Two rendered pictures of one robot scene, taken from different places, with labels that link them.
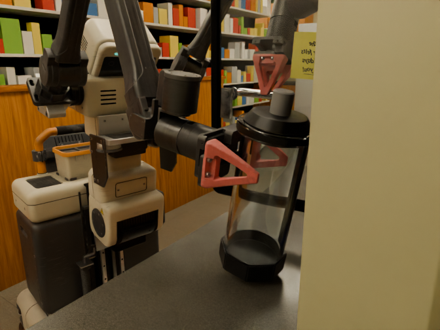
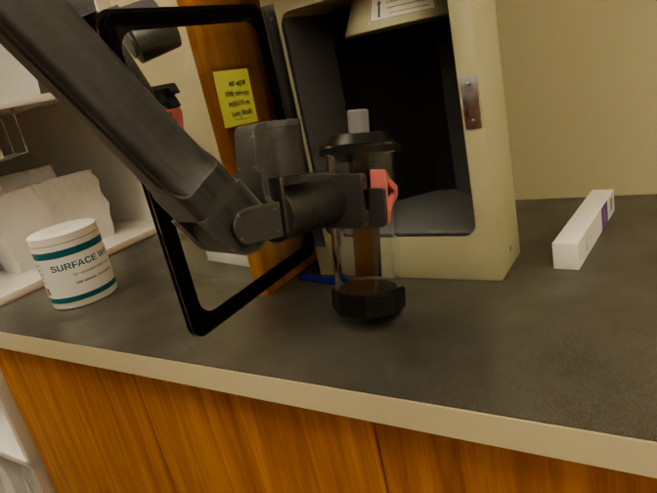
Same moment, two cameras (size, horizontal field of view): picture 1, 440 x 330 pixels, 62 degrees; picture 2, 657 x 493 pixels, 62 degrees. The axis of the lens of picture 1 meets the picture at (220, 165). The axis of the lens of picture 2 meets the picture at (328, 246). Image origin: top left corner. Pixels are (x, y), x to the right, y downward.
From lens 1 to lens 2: 85 cm
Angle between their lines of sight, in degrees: 85
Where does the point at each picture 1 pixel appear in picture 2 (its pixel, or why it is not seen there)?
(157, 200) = not seen: outside the picture
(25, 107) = not seen: outside the picture
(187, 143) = (329, 202)
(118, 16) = (100, 46)
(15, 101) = not seen: outside the picture
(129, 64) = (174, 137)
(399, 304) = (509, 183)
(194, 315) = (461, 328)
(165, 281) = (411, 360)
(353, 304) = (503, 200)
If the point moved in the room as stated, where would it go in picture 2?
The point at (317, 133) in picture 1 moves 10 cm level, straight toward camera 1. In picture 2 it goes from (484, 102) to (564, 86)
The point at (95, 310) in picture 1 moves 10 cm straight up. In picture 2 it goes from (487, 386) to (475, 300)
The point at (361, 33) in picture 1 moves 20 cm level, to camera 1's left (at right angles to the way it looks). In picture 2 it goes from (483, 37) to (548, 25)
